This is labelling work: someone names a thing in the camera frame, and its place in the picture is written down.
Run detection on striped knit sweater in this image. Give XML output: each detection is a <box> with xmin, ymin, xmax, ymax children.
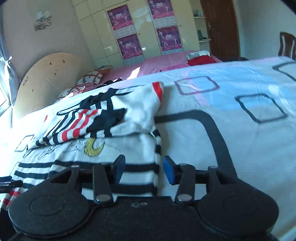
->
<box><xmin>1</xmin><ymin>82</ymin><xmax>164</xmax><ymax>210</ymax></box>

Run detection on black clothes pile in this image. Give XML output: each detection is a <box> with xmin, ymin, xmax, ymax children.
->
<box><xmin>95</xmin><ymin>78</ymin><xmax>122</xmax><ymax>89</ymax></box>

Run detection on white patterned bed cover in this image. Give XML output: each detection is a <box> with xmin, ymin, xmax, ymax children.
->
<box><xmin>1</xmin><ymin>57</ymin><xmax>295</xmax><ymax>240</ymax></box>

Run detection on window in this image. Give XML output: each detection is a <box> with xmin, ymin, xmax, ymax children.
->
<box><xmin>0</xmin><ymin>83</ymin><xmax>11</xmax><ymax>115</ymax></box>

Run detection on near patterned pillow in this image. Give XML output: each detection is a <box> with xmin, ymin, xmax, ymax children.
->
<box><xmin>54</xmin><ymin>86</ymin><xmax>85</xmax><ymax>103</ymax></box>

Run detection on patterned pillow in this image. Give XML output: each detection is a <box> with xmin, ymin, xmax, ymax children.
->
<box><xmin>54</xmin><ymin>86</ymin><xmax>85</xmax><ymax>103</ymax></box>
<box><xmin>76</xmin><ymin>68</ymin><xmax>111</xmax><ymax>85</ymax></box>

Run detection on far patterned pillow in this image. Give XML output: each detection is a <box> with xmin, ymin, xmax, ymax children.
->
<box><xmin>76</xmin><ymin>68</ymin><xmax>111</xmax><ymax>85</ymax></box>

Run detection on magenta folded cloth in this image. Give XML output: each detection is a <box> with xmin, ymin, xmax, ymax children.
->
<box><xmin>159</xmin><ymin>63</ymin><xmax>189</xmax><ymax>72</ymax></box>

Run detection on grey curtain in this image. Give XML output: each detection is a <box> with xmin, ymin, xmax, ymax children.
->
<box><xmin>1</xmin><ymin>29</ymin><xmax>20</xmax><ymax>105</ymax></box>

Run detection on pink bed sheet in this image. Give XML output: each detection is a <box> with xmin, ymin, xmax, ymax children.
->
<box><xmin>101</xmin><ymin>50</ymin><xmax>223</xmax><ymax>86</ymax></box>

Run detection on round beige headboard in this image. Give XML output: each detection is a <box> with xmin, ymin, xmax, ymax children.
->
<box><xmin>13</xmin><ymin>52</ymin><xmax>94</xmax><ymax>120</ymax></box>

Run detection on red folded cloth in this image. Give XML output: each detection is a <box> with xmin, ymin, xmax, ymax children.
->
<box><xmin>188</xmin><ymin>55</ymin><xmax>216</xmax><ymax>66</ymax></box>

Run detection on striped folded cloth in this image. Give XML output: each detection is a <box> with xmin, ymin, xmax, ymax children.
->
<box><xmin>185</xmin><ymin>50</ymin><xmax>211</xmax><ymax>61</ymax></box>

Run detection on lower left pink poster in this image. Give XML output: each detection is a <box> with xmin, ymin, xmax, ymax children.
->
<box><xmin>117</xmin><ymin>34</ymin><xmax>144</xmax><ymax>66</ymax></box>

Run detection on pink poster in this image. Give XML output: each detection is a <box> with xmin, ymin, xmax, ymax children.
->
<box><xmin>117</xmin><ymin>34</ymin><xmax>144</xmax><ymax>66</ymax></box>
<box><xmin>156</xmin><ymin>26</ymin><xmax>183</xmax><ymax>55</ymax></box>
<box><xmin>107</xmin><ymin>4</ymin><xmax>136</xmax><ymax>39</ymax></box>
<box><xmin>147</xmin><ymin>0</ymin><xmax>176</xmax><ymax>29</ymax></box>

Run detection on lower right pink poster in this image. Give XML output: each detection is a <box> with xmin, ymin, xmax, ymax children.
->
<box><xmin>156</xmin><ymin>26</ymin><xmax>183</xmax><ymax>55</ymax></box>

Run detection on cream wardrobe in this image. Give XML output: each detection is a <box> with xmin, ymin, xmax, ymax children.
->
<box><xmin>72</xmin><ymin>1</ymin><xmax>200</xmax><ymax>69</ymax></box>

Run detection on upper left pink poster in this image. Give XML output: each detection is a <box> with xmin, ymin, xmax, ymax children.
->
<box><xmin>107</xmin><ymin>4</ymin><xmax>136</xmax><ymax>39</ymax></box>

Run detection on dark wooden chair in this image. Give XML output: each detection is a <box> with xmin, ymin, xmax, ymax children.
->
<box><xmin>278</xmin><ymin>32</ymin><xmax>296</xmax><ymax>60</ymax></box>

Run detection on dark wooden door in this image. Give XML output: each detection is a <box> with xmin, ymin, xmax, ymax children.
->
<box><xmin>201</xmin><ymin>0</ymin><xmax>240</xmax><ymax>61</ymax></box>

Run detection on upper right pink poster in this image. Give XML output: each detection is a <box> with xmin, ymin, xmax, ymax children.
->
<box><xmin>147</xmin><ymin>0</ymin><xmax>176</xmax><ymax>29</ymax></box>

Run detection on wall shelves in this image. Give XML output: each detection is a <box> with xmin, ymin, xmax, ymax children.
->
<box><xmin>190</xmin><ymin>0</ymin><xmax>211</xmax><ymax>43</ymax></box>

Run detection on wall lamp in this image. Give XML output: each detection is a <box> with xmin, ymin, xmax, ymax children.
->
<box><xmin>34</xmin><ymin>10</ymin><xmax>52</xmax><ymax>31</ymax></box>

